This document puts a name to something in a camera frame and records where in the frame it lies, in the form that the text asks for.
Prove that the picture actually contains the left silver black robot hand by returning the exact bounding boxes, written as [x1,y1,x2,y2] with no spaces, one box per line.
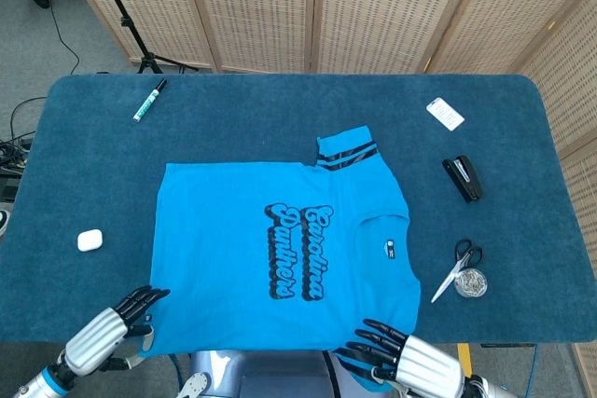
[63,284,172,377]

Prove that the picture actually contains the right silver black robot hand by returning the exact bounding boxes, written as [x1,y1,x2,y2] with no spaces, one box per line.
[338,318,467,398]

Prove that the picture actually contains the blue printed T-shirt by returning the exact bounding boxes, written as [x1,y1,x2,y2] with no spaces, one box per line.
[139,125,423,392]

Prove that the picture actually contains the round clear paper clip box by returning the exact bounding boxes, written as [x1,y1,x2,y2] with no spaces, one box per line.
[452,268,489,298]

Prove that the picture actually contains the white earbuds case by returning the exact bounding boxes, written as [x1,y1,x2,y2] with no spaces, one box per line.
[76,228,104,253]

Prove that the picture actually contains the blue grey robot torso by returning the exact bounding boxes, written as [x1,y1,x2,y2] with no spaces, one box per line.
[188,349,355,398]

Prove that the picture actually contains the black stapler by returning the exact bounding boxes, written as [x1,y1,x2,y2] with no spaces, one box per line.
[441,154,483,204]

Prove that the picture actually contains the green white marker pen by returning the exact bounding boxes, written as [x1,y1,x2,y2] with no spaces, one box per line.
[132,78,168,123]

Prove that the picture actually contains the white rectangular card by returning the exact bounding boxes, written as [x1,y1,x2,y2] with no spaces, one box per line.
[425,96,466,132]

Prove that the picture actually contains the black tripod stand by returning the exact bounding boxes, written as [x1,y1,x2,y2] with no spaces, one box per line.
[86,0,200,75]

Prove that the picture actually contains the blue cable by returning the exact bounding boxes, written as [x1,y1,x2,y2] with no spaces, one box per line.
[166,353,186,385]

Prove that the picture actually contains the black handled scissors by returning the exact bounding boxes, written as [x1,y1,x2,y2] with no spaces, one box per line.
[430,239,484,304]

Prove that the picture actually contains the black robot hose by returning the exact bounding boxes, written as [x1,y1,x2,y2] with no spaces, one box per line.
[321,351,346,398]

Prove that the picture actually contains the white perforated metal bracket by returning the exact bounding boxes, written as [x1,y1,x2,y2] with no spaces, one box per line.
[176,372,214,398]

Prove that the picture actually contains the black cable bundle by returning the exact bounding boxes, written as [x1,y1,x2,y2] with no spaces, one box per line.
[0,134,34,180]

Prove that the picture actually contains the thin black floor cable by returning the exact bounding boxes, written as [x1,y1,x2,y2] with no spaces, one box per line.
[8,0,102,138]

